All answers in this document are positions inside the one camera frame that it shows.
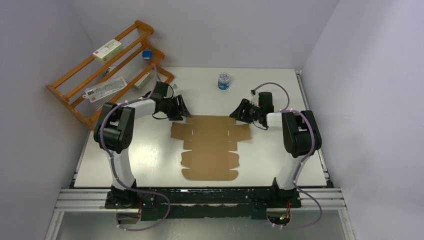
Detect small grey white box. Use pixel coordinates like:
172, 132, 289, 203
133, 72, 151, 89

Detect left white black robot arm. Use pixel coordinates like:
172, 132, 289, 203
93, 81, 191, 208

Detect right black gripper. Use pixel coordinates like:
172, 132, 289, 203
229, 98, 262, 124

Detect green white carton box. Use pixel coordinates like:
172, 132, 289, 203
92, 39, 124, 65

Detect aluminium frame rails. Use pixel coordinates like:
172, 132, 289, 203
44, 70, 357, 240

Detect small blue cube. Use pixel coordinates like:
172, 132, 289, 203
141, 49, 153, 60

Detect brown cardboard box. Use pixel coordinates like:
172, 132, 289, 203
170, 115, 251, 181

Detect blue white round jar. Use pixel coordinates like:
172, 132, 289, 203
217, 72, 231, 90

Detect clear plastic packet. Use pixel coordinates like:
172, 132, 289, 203
82, 76, 127, 103

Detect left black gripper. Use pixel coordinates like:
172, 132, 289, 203
162, 95, 192, 122

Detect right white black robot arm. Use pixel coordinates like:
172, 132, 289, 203
229, 91, 322, 207

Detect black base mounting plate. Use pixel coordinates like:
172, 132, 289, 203
104, 184, 302, 221

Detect orange wooden rack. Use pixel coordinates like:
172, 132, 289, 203
46, 20, 175, 131

